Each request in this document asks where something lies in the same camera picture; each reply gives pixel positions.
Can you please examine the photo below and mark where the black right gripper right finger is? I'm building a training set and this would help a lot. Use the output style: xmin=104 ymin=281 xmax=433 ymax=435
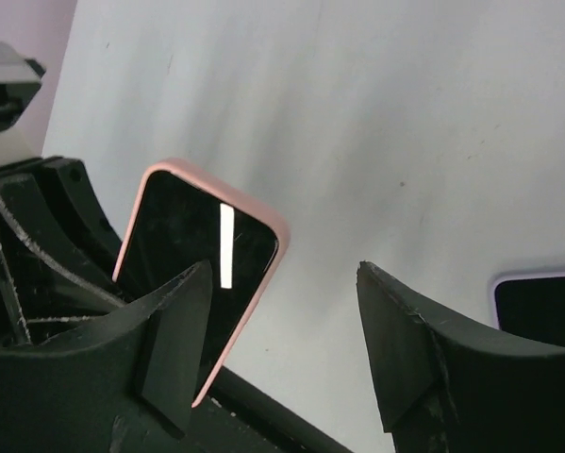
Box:
xmin=357 ymin=261 xmax=565 ymax=452

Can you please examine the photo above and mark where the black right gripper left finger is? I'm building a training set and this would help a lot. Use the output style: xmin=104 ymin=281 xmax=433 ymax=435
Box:
xmin=0 ymin=261 xmax=212 ymax=452

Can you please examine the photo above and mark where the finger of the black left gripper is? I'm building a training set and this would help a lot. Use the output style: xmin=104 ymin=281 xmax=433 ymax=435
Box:
xmin=0 ymin=174 xmax=132 ymax=347
xmin=36 ymin=158 xmax=128 ymax=297

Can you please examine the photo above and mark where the phone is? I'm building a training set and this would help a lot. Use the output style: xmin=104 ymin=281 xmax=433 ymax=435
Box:
xmin=490 ymin=269 xmax=565 ymax=347
xmin=112 ymin=158 xmax=291 ymax=406

